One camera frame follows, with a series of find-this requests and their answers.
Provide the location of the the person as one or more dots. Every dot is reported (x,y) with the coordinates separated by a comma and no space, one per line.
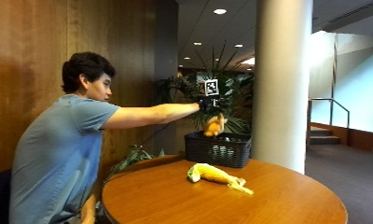
(58,146)

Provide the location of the metal stair handrail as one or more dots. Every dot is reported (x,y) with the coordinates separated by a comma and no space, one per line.
(332,109)

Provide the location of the white round pillar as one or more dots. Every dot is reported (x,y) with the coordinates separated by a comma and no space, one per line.
(281,81)

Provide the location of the orange toy fruit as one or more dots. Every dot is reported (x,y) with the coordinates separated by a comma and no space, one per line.
(213,126)

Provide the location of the white marker cube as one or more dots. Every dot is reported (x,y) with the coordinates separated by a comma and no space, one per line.
(210,87)

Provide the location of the recessed ceiling light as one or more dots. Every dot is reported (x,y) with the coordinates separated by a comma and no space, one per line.
(238,45)
(197,44)
(220,11)
(187,58)

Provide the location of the yellow corn cob toy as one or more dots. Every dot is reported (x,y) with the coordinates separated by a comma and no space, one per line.
(214,174)

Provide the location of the black woven basket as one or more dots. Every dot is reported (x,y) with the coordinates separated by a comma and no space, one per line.
(217,150)

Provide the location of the large green potted plant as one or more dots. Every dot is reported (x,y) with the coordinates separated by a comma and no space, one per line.
(232,102)

